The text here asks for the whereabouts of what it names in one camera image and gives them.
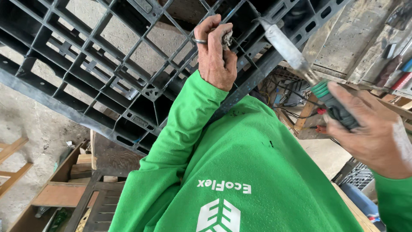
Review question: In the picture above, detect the heap of cables and parts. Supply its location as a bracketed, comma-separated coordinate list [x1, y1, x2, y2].
[259, 66, 327, 136]

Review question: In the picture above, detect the green-handled soldering iron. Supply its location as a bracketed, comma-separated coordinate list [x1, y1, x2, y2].
[257, 17, 360, 130]

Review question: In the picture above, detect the light wooden plank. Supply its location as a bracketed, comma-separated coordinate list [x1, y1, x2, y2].
[332, 182, 382, 232]

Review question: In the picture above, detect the blue plastic container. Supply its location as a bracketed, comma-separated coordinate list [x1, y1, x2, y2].
[341, 183, 385, 231]

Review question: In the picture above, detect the person's right hand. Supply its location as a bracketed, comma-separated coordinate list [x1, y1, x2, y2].
[323, 81, 412, 180]

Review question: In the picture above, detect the person's left hand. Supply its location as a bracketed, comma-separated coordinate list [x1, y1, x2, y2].
[194, 14, 238, 92]

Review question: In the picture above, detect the black wire mesh crate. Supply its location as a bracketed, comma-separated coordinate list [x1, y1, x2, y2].
[332, 157, 375, 191]

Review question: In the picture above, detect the light wooden frame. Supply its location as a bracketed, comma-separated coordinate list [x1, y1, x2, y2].
[0, 137, 33, 198]

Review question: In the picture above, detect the small grey rag wad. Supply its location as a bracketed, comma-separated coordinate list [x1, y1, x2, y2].
[221, 31, 234, 51]

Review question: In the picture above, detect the green glass bottle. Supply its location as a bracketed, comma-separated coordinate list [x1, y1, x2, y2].
[48, 209, 70, 232]

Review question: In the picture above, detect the green sweatshirt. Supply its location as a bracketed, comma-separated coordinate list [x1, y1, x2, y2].
[109, 70, 412, 232]

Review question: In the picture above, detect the dark plywood board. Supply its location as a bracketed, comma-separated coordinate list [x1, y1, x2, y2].
[90, 130, 144, 178]

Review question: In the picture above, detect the workbench with tools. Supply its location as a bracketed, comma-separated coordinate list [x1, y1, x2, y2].
[301, 0, 412, 110]

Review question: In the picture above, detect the black plastic pallet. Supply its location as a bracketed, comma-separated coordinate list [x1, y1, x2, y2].
[0, 0, 352, 157]

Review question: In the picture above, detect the dark slatted wooden panel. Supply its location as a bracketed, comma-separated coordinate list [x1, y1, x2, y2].
[64, 171, 127, 232]

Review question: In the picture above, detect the wooden crate with scrap wood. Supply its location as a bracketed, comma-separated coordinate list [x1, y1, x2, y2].
[6, 139, 127, 232]

